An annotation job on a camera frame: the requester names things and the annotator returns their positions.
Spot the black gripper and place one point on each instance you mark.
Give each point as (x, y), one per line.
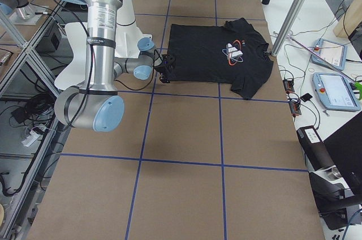
(164, 71)

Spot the far teach pendant tablet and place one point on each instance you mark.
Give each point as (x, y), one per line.
(332, 52)

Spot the orange circuit board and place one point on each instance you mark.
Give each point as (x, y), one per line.
(288, 86)
(294, 108)

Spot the aluminium frame post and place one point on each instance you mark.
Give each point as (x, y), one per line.
(286, 26)

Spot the black monitor with stand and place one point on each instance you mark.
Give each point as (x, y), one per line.
(335, 204)

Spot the black label box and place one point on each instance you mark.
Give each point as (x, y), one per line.
(314, 148)

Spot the near teach pendant tablet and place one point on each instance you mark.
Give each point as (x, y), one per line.
(335, 93)

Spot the brown paper table cover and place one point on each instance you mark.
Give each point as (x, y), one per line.
(188, 161)

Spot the white power strip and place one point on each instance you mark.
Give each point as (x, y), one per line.
(34, 134)

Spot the teach pendant tablet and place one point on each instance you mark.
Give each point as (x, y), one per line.
(335, 93)
(332, 52)

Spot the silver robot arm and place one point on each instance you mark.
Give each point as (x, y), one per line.
(114, 45)

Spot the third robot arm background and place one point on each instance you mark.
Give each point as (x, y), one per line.
(20, 12)

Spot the black graphic t-shirt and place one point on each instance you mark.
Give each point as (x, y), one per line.
(234, 53)

